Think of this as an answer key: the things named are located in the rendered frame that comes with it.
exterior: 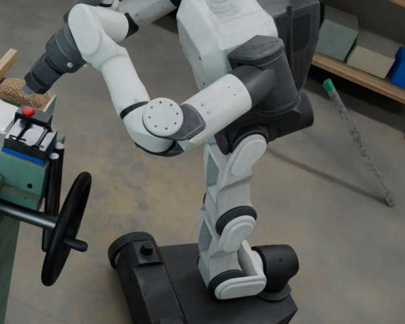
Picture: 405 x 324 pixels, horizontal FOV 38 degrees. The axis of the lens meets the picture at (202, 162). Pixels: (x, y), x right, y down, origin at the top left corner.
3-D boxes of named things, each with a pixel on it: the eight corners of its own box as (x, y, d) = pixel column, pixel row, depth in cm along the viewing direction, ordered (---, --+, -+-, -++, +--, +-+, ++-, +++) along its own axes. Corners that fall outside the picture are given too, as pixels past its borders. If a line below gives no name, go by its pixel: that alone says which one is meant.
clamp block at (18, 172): (40, 197, 141) (45, 170, 135) (-15, 179, 140) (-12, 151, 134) (61, 160, 152) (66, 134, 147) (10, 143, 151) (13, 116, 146)
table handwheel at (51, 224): (103, 168, 158) (69, 270, 160) (30, 144, 156) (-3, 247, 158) (87, 182, 129) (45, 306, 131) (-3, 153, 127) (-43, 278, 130)
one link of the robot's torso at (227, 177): (237, 200, 209) (254, 96, 176) (257, 238, 197) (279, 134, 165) (197, 209, 204) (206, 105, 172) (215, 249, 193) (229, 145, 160)
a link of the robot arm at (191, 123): (162, 177, 123) (242, 120, 130) (171, 157, 111) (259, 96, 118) (128, 134, 124) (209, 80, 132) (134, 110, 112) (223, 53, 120)
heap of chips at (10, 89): (42, 112, 160) (44, 100, 158) (-9, 94, 159) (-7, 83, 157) (53, 94, 167) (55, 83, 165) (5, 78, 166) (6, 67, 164)
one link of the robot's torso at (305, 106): (296, 108, 183) (296, 63, 170) (315, 135, 175) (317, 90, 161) (212, 138, 179) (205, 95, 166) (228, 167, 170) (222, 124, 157)
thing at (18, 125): (43, 165, 136) (46, 147, 133) (-3, 150, 135) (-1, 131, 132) (62, 133, 147) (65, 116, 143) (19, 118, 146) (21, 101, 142)
